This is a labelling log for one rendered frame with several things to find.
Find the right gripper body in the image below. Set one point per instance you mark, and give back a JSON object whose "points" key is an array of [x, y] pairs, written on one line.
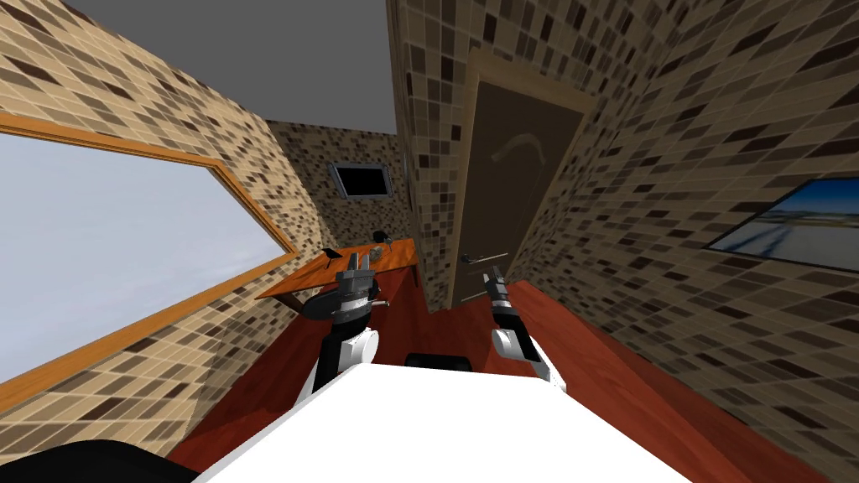
{"points": [[499, 294]]}

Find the dark brown door leaf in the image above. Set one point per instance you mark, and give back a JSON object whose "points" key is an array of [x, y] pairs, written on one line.
{"points": [[517, 201]]}

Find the blue landscape wall picture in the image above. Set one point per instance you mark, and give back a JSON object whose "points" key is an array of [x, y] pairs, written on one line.
{"points": [[798, 228]]}

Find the orange wooden table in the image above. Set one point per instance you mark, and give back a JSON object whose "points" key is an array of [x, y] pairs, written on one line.
{"points": [[335, 268]]}

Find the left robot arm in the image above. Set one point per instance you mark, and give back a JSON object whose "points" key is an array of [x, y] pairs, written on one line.
{"points": [[335, 359]]}

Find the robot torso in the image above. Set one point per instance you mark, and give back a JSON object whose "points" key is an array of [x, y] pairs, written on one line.
{"points": [[429, 429]]}

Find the grey framed black screen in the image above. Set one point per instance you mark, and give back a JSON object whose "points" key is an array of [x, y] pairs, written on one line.
{"points": [[362, 180]]}

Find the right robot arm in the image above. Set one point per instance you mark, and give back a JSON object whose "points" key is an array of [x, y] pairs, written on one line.
{"points": [[520, 342]]}

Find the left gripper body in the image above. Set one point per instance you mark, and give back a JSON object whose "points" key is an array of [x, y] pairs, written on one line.
{"points": [[356, 294]]}

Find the wooden framed window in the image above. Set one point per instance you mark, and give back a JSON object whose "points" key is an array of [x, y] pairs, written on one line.
{"points": [[114, 248]]}

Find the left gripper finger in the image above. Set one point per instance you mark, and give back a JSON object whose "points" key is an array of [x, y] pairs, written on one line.
{"points": [[353, 263], [366, 262]]}

